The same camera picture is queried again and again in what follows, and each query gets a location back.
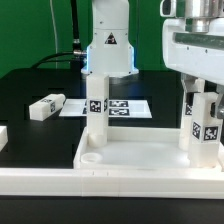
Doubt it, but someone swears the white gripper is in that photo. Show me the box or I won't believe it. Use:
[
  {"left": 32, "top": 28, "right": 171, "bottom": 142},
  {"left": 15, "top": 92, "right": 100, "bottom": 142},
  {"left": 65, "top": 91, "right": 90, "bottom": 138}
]
[{"left": 162, "top": 18, "right": 224, "bottom": 119}]

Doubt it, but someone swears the white desk top tray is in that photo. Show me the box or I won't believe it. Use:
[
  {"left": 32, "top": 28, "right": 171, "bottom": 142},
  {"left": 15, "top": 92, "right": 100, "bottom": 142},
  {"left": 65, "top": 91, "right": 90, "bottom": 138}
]
[{"left": 72, "top": 126, "right": 224, "bottom": 171}]

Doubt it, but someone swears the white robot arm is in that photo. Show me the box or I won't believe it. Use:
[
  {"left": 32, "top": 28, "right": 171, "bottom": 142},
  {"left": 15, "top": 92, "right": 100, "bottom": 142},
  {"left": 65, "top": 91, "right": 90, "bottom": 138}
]
[{"left": 82, "top": 0, "right": 224, "bottom": 119}]

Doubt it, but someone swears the white sheet with fiducial markers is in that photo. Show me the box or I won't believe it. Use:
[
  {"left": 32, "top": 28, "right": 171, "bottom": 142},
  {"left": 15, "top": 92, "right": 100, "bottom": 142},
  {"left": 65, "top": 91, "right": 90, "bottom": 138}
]
[{"left": 59, "top": 99, "right": 152, "bottom": 118}]

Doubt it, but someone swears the white block at left edge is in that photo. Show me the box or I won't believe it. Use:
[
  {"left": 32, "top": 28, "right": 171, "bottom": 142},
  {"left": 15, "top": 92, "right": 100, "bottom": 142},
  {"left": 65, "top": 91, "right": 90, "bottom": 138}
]
[{"left": 0, "top": 126, "right": 8, "bottom": 151}]

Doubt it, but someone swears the white front barrier rail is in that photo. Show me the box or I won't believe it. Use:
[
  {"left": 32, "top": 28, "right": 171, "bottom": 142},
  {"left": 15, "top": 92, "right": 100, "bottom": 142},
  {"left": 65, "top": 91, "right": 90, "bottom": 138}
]
[{"left": 0, "top": 168, "right": 224, "bottom": 199}]

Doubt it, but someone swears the black cable with connector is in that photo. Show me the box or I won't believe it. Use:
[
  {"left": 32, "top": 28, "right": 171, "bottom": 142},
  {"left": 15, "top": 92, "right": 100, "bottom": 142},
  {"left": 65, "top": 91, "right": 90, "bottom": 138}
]
[{"left": 30, "top": 0, "right": 88, "bottom": 70}]

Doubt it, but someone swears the thin white cable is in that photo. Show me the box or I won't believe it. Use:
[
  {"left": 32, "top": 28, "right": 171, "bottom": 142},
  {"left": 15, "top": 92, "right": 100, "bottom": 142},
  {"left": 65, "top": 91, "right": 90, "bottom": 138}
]
[{"left": 49, "top": 0, "right": 59, "bottom": 70}]

